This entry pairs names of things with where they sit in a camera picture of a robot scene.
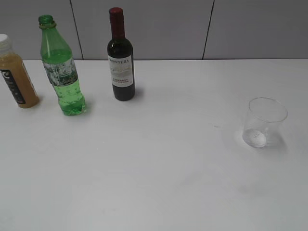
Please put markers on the green sprite bottle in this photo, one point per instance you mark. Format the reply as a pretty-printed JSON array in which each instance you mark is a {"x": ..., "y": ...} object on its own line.
[{"x": 58, "y": 61}]

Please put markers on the transparent glass cup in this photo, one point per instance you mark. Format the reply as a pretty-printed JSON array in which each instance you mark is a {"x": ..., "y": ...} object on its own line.
[{"x": 261, "y": 127}]

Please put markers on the orange juice bottle white cap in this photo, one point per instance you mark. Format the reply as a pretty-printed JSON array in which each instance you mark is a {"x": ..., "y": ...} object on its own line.
[{"x": 14, "y": 73}]

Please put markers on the dark red wine bottle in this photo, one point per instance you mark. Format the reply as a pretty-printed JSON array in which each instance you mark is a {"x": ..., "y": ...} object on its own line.
[{"x": 120, "y": 57}]

